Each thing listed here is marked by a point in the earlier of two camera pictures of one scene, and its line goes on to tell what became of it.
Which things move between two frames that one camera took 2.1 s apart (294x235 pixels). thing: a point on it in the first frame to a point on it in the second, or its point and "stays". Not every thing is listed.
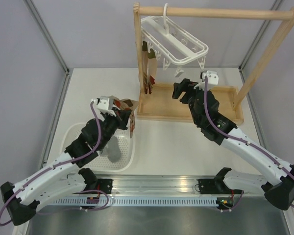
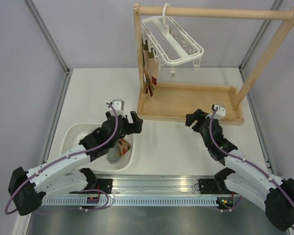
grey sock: [113, 150] stays
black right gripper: [186, 84] to [199, 115]
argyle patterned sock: [129, 104] to [123, 147]
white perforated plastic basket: [71, 131] stays
